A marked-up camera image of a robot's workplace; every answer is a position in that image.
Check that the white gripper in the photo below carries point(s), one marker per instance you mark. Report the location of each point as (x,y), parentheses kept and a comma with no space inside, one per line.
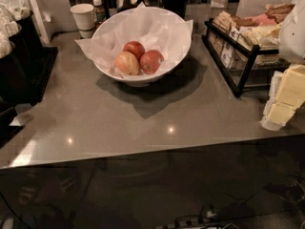
(293,37)

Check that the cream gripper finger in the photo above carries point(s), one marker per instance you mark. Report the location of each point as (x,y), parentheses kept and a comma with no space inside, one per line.
(275,114)

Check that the red apple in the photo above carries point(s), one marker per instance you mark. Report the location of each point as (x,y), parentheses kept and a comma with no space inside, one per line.
(151,61)
(136,48)

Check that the white bowl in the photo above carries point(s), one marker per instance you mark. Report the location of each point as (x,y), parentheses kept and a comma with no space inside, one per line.
(158,77)

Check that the red apple back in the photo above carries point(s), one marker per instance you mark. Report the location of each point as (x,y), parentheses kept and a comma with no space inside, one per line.
(136,48)

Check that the yellow-red apple front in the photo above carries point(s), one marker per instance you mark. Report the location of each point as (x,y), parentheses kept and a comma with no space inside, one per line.
(127,63)

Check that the power strip on floor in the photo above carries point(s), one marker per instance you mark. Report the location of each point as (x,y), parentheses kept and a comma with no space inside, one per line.
(206,219)

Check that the white paper liner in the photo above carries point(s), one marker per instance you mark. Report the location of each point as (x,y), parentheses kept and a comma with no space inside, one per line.
(143,26)

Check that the small brown sauce bottle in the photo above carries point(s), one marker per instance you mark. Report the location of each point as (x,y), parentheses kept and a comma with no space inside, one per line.
(99,11)

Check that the white paper cup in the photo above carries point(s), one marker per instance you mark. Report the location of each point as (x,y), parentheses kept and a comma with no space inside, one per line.
(83,15)

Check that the white napkin box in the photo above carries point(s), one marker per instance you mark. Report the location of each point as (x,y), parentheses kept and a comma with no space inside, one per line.
(43,20)

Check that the black wire condiment rack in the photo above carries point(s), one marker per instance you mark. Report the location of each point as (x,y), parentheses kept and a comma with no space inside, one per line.
(242,69)

